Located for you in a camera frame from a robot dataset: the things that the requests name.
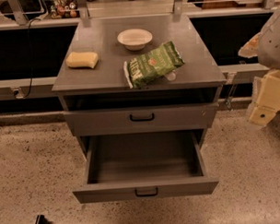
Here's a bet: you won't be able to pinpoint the grey drawer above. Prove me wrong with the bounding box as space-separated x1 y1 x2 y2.
74 130 218 204
64 103 218 136

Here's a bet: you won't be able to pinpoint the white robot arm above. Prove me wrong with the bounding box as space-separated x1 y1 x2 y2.
239 6 280 128

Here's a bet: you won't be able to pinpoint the grey drawer cabinet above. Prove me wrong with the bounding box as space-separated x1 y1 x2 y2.
49 11 229 152

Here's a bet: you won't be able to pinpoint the grey top drawer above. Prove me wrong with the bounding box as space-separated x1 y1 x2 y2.
64 103 218 136

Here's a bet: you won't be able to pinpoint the green chip bag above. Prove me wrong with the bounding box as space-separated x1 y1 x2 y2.
123 41 184 88

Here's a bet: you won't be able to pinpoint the white ceramic bowl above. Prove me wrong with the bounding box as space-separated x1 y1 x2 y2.
117 29 152 51

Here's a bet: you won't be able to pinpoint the yellow sponge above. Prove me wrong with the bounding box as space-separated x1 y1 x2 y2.
65 52 99 68

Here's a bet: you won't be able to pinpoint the colourful items on shelf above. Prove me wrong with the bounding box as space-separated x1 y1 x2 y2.
49 0 79 19

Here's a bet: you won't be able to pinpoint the black power cable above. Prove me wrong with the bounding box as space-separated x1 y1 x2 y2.
10 17 45 99

